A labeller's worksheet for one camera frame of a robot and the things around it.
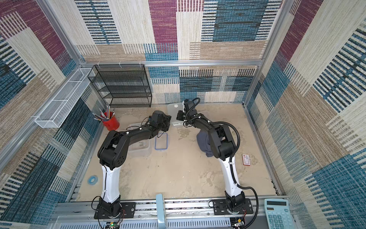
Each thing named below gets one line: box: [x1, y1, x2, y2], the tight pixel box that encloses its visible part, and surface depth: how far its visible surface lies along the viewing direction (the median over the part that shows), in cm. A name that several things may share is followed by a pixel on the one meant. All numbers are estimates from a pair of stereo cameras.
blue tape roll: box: [87, 175, 99, 186], surface depth 85 cm
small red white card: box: [242, 154, 251, 167], surface depth 91 cm
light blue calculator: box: [264, 198, 295, 229], surface depth 71 cm
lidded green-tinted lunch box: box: [166, 102, 184, 125], surface depth 113 cm
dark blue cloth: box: [196, 128, 214, 157], surface depth 94 cm
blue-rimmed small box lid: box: [154, 132, 168, 151], surface depth 99 cm
